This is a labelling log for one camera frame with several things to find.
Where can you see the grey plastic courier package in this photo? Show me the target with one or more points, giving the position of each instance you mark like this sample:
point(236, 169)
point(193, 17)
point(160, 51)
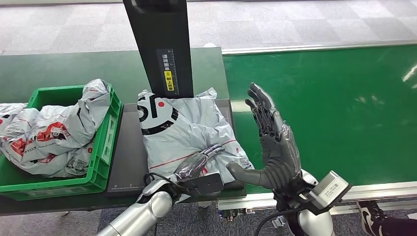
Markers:
point(182, 130)
point(91, 104)
point(42, 159)
point(9, 110)

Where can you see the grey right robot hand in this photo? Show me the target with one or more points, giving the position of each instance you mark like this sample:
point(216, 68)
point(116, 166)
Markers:
point(277, 143)

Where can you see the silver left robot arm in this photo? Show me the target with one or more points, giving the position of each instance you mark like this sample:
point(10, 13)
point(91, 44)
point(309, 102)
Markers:
point(140, 215)

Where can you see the green plastic basket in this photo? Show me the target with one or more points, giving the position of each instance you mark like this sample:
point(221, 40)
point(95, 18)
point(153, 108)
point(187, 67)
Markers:
point(104, 143)

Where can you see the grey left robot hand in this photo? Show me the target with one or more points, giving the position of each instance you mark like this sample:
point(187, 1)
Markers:
point(198, 159)

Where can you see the black weighing device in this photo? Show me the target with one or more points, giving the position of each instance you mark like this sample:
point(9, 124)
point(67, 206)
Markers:
point(127, 153)

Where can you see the person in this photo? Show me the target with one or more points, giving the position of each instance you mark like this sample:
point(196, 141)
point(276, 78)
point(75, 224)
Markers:
point(371, 218)

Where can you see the green conveyor belt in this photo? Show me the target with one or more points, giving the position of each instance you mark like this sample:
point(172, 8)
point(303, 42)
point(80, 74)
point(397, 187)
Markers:
point(342, 114)

